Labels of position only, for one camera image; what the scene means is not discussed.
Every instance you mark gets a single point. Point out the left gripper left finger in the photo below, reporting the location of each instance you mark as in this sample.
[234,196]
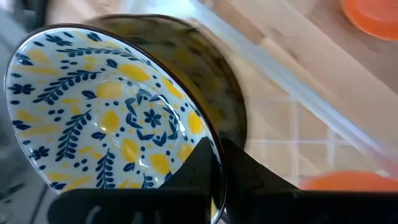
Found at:
[140,207]

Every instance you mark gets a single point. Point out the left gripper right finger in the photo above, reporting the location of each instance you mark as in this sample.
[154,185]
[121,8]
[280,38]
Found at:
[295,208]

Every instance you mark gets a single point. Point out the orange plastic bowl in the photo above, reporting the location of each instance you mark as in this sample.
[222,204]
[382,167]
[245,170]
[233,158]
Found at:
[373,15]
[351,182]

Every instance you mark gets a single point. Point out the blue yellow patterned ceramic bowl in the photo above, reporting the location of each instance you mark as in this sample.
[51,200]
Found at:
[202,68]
[93,109]

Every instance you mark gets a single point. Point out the white lattice shelf rack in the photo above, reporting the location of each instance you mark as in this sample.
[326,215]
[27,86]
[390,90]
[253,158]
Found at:
[311,124]

